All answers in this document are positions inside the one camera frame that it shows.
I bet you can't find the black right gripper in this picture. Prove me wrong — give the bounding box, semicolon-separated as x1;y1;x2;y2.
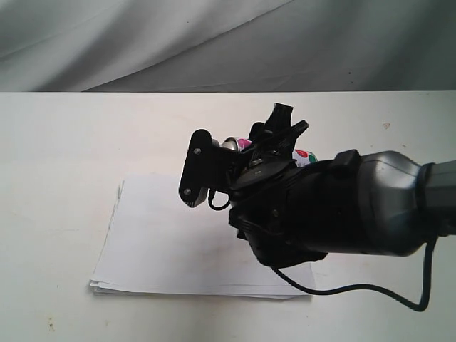
229;103;360;268

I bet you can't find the silver spray paint can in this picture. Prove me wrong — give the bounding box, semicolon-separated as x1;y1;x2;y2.
219;136;318;168

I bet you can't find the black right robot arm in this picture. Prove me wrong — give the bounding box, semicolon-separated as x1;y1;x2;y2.
229;103;455;269

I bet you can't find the white paper stack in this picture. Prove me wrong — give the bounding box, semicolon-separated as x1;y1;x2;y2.
90;174;299;299

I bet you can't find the grey backdrop cloth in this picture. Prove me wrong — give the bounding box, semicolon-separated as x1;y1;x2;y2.
1;1;455;92

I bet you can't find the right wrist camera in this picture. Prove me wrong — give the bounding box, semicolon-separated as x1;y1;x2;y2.
178;129;242;208

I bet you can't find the black right camera cable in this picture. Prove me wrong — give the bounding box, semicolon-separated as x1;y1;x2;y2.
272;238;439;313

